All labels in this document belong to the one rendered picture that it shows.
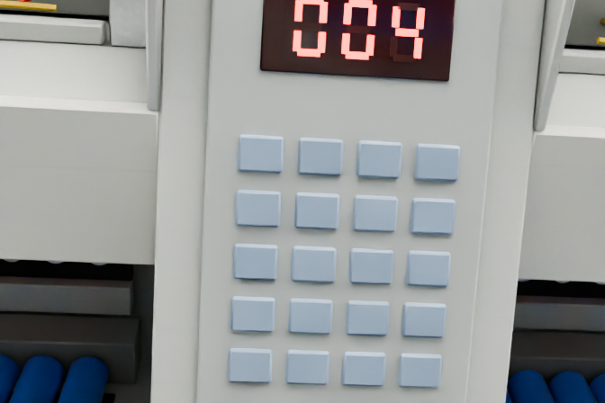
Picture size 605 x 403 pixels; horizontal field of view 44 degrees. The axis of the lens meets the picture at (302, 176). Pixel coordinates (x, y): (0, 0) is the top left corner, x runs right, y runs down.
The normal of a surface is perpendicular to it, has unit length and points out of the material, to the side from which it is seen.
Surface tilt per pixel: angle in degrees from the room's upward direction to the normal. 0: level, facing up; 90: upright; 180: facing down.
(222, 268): 90
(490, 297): 90
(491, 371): 90
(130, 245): 108
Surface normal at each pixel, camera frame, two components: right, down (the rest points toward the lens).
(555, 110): 0.07, -0.89
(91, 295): 0.04, 0.44
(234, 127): 0.07, 0.15
